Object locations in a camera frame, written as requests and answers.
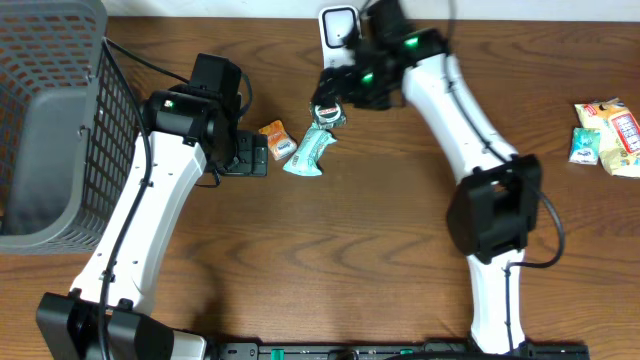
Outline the black left cable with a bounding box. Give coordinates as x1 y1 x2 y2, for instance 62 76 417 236
97 37 254 360

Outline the yellow snack bag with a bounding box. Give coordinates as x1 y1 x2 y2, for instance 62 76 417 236
574 98 639 179

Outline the light green pack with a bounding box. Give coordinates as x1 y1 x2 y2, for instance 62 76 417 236
283 127 337 177

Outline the black cable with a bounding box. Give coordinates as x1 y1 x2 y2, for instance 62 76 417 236
97 37 254 360
444 0 567 354

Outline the black right cable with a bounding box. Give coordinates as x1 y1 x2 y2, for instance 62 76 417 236
444 0 567 354

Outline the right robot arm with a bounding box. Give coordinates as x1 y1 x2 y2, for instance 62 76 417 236
311 1 542 355

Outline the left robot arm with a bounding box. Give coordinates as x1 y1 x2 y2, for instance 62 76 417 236
36 53 268 359

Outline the small teal tissue pack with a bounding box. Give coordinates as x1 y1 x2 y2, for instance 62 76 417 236
569 128 601 165

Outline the orange snack pack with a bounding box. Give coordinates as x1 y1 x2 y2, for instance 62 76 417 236
259 120 297 161

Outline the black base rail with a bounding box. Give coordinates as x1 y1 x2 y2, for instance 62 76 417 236
204 340 591 360

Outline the white barcode scanner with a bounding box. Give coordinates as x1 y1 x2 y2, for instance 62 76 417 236
318 5 360 69

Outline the dark grey plastic basket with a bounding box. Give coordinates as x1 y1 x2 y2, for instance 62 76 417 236
1 0 138 255

